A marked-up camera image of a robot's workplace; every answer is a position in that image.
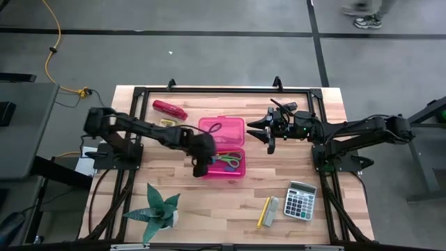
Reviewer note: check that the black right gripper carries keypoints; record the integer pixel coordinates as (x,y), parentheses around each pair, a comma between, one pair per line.
(299,127)

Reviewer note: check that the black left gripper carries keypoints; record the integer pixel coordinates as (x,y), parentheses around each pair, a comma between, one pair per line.
(202,148)

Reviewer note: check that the blue eraser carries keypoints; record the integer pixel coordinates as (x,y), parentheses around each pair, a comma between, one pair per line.
(229,169)

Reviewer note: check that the green yellow crayon box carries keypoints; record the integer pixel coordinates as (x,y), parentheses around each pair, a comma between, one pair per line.
(167,122)

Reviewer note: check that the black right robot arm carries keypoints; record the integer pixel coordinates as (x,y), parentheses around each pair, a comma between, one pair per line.
(362,127)

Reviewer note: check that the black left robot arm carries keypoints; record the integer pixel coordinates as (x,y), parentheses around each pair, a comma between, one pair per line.
(139,127)

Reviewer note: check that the pink plastic pencil case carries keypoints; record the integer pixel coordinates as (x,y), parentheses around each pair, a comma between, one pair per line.
(226,134)

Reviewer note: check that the small black device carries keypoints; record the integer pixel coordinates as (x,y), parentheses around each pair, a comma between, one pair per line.
(292,105)

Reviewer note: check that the red stapler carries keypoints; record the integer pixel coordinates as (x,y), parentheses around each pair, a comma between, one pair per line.
(170,109)

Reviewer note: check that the white plant pot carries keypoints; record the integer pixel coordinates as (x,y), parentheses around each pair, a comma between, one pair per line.
(175,219)

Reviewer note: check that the green artificial plant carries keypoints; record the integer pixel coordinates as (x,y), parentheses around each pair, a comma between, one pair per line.
(157,212)

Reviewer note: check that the grey desk calculator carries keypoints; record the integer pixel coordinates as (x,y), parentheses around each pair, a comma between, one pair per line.
(299,202)

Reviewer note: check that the yellow pencil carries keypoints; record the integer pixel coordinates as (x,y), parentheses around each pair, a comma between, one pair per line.
(263,212)

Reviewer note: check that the white box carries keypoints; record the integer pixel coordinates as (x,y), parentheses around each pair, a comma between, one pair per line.
(85,164)

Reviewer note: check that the person's shoe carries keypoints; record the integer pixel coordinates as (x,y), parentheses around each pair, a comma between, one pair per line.
(353,9)
(367,22)

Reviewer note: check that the person's leg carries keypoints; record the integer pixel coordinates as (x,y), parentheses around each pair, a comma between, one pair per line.
(386,7)

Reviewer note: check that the grey desk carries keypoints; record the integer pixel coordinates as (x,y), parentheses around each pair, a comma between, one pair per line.
(24,139)

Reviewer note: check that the black flat bar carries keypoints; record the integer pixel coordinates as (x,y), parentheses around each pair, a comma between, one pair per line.
(17,77)

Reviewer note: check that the black rectangular desk object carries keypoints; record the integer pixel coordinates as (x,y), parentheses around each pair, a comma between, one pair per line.
(7,114)

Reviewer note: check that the dark rounded object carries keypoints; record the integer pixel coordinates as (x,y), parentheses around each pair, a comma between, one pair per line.
(10,228)

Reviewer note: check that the black frame hook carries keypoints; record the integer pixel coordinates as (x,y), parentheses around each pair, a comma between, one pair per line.
(171,84)
(277,84)

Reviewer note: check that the black aluminium table frame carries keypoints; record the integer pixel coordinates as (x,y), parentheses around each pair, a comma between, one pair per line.
(226,90)

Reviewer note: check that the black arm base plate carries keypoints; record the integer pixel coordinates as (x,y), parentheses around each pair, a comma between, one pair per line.
(345,162)
(111,162)

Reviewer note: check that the silver table bracket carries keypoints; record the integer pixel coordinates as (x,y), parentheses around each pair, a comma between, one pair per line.
(324,248)
(129,247)

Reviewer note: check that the black desk frame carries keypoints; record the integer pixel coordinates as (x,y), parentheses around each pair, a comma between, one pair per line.
(418,164)

